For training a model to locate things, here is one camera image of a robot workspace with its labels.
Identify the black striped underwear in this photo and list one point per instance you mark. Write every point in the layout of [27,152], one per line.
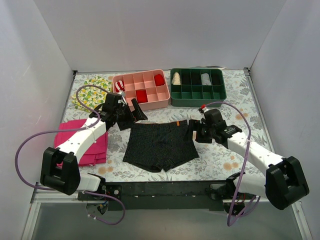
[157,147]

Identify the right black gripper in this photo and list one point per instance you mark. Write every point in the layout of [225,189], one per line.
[199,131]

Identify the lemon print folded cloth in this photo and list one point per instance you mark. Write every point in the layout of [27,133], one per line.
[92,96]

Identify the green divided organizer box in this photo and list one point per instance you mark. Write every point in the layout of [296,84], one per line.
[191,92]

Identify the red rolled cloth front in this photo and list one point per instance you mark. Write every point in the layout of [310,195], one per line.
[141,96]

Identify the red white striped rolled sock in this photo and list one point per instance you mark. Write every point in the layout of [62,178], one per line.
[119,86]

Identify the red rolled cloth back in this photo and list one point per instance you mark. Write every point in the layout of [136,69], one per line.
[159,80]

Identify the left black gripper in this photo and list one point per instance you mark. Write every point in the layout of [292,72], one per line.
[129,116]

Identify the cream rolled cloth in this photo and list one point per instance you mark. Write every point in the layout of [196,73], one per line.
[176,79]

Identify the red rolled cloth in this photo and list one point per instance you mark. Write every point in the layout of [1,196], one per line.
[141,96]
[159,80]

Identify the aluminium frame rail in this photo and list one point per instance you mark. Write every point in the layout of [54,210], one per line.
[56,216]

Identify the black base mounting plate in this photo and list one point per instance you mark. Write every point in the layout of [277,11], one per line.
[169,195]

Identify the grey rolled cloth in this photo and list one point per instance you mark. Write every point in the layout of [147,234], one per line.
[205,79]

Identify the magenta folded cloth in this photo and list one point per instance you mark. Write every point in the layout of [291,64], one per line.
[96,154]

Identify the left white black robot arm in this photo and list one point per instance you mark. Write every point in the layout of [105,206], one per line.
[60,166]

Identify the pink divided organizer box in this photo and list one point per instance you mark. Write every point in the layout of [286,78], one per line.
[158,96]

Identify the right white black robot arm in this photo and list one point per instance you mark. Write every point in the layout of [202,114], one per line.
[283,182]

